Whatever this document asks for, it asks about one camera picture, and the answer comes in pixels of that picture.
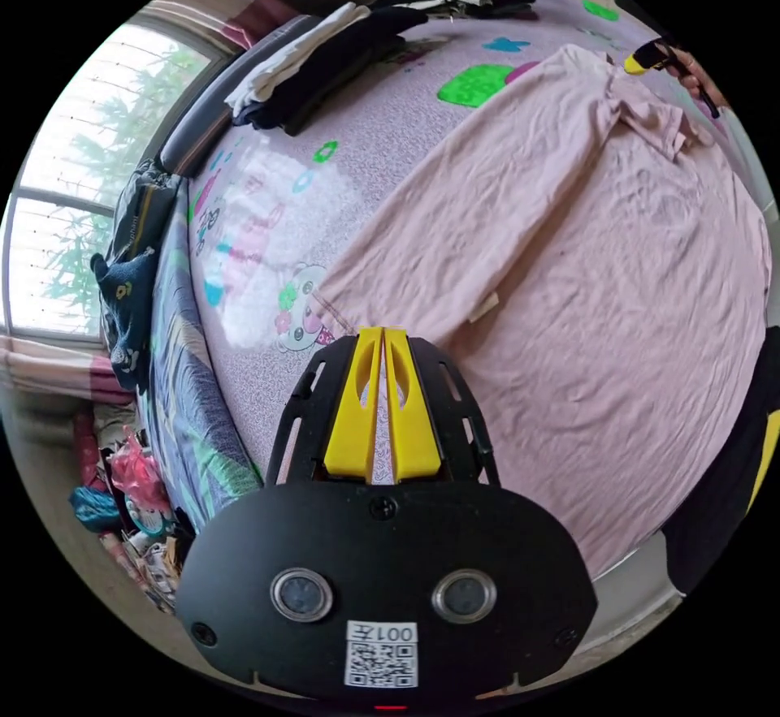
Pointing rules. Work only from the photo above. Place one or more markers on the pink t-shirt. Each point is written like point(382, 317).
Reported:
point(579, 303)

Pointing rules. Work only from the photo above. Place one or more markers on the pink curtain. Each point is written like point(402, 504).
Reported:
point(55, 367)

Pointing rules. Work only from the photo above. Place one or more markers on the dark blue printed blanket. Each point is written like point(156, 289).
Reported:
point(137, 266)

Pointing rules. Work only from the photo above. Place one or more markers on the window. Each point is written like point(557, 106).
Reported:
point(79, 181)

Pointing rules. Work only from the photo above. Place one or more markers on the bed with printed sheet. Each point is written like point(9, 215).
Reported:
point(378, 138)

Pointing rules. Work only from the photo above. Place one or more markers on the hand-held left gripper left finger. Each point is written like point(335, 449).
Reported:
point(348, 425)

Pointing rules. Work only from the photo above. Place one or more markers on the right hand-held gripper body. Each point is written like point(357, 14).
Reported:
point(658, 29)

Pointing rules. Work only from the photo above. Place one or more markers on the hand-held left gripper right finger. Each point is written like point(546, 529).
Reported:
point(415, 431)

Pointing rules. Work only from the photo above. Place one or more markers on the person's right hand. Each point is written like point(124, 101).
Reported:
point(698, 80)

